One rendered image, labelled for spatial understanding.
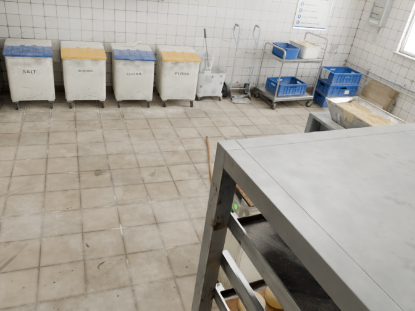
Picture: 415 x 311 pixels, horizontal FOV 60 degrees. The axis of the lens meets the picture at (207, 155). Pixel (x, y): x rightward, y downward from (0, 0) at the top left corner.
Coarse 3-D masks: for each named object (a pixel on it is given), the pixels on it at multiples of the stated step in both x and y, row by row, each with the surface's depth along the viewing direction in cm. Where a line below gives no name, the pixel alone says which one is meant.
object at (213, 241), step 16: (224, 144) 53; (224, 160) 53; (224, 176) 54; (224, 192) 56; (208, 208) 60; (224, 208) 58; (208, 224) 60; (224, 224) 60; (208, 240) 61; (224, 240) 62; (208, 256) 62; (208, 272) 64; (208, 288) 67; (192, 304) 72; (208, 304) 69
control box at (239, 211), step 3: (234, 195) 212; (234, 198) 209; (237, 198) 210; (234, 201) 208; (237, 201) 207; (240, 201) 207; (234, 204) 209; (237, 204) 205; (240, 204) 205; (234, 207) 209; (237, 207) 205; (240, 207) 203; (234, 210) 210; (237, 210) 206; (240, 210) 204; (237, 213) 206; (240, 213) 205; (240, 216) 207
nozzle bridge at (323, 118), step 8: (312, 112) 250; (320, 112) 252; (328, 112) 254; (312, 120) 249; (320, 120) 241; (328, 120) 241; (312, 128) 253; (320, 128) 255; (328, 128) 247; (336, 128) 231; (344, 128) 232
